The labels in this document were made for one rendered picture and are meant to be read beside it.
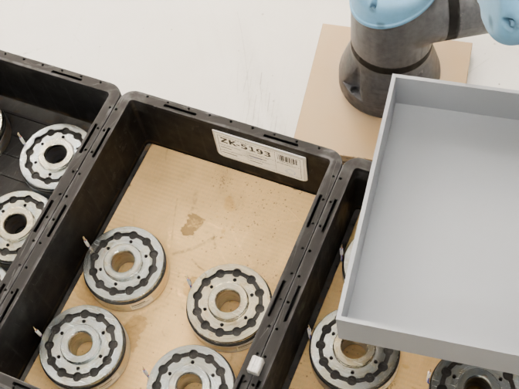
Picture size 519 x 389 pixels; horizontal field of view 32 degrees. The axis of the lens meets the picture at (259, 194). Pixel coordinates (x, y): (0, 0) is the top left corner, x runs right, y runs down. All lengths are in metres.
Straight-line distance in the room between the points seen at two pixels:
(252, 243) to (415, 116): 0.30
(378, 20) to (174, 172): 0.33
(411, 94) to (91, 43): 0.72
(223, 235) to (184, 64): 0.40
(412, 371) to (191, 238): 0.32
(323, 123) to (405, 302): 0.53
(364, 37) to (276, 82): 0.23
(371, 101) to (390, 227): 0.45
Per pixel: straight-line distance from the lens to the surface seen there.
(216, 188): 1.18
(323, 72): 1.39
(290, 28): 1.48
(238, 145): 1.13
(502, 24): 0.61
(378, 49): 1.24
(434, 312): 0.86
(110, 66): 1.49
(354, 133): 1.33
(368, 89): 1.31
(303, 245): 1.02
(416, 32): 1.22
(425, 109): 0.96
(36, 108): 1.32
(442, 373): 1.04
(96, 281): 1.12
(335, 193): 1.05
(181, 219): 1.17
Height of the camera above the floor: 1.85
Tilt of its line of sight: 61 degrees down
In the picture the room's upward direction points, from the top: 12 degrees counter-clockwise
